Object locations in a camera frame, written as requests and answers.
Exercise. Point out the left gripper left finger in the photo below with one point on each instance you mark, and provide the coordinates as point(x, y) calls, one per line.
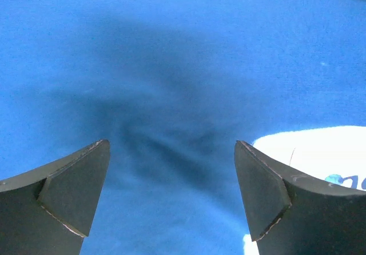
point(50, 210)

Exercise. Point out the blue t shirt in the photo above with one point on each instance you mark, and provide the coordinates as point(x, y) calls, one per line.
point(173, 85)

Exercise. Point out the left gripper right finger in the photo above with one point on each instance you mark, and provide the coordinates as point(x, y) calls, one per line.
point(290, 212)

